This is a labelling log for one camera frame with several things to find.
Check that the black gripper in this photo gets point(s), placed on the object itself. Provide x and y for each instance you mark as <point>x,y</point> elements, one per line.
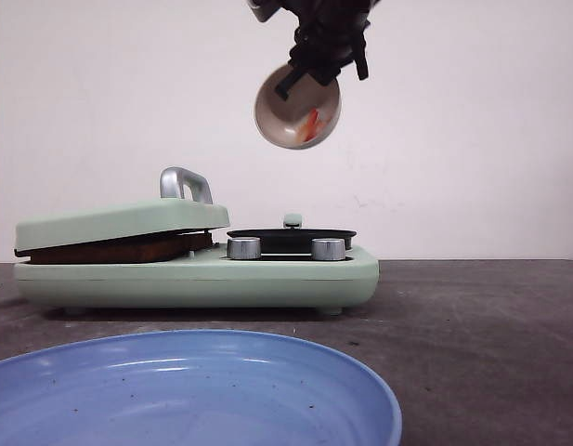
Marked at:
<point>330,35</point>

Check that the beige ribbed ceramic bowl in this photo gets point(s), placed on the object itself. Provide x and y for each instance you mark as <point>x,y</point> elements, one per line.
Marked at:
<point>278,120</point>

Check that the orange shrimp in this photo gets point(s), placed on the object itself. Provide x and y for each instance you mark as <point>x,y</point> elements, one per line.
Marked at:
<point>311,126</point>

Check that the breakfast maker hinged lid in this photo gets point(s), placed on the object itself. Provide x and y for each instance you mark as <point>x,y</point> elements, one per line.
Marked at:
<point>185,204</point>

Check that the white bread slice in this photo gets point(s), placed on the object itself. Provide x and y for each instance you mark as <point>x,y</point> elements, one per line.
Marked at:
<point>195,241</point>
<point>110,253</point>

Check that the mint green breakfast maker base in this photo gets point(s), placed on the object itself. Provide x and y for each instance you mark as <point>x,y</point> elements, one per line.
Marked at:
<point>208,279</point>

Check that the black round frying pan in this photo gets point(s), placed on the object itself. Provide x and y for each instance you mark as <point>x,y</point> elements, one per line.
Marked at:
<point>292,241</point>

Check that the right silver control knob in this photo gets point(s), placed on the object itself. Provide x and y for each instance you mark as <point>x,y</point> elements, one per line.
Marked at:
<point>328,249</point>

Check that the silver control knob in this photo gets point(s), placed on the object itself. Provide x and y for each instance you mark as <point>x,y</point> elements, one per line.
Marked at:
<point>244,248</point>
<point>328,249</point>

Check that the left silver control knob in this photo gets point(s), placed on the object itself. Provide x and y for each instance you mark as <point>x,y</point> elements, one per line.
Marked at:
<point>244,248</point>

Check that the blue ceramic plate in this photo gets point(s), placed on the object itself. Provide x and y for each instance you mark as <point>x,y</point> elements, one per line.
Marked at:
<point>195,387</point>

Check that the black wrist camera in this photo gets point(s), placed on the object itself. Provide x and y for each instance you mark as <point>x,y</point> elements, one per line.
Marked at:
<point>263,10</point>

